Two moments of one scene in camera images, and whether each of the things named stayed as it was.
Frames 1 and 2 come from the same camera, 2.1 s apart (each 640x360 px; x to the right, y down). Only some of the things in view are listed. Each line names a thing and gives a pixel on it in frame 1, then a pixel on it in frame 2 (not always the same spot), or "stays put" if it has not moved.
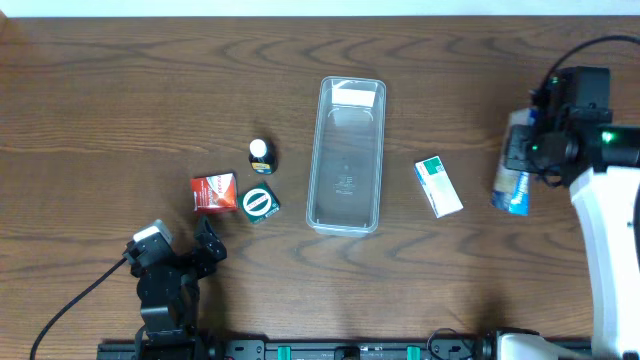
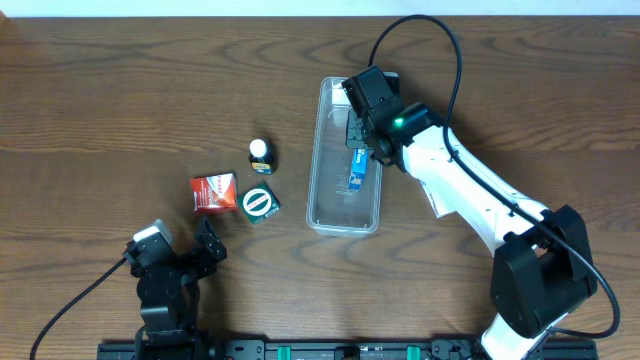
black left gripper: [185, 260] stays put
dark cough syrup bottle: [262, 157] stays put
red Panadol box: [214, 193] stays put
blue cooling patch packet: [511, 192] -> [359, 168]
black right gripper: [518, 148] -> [357, 130]
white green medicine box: [438, 186] stays put
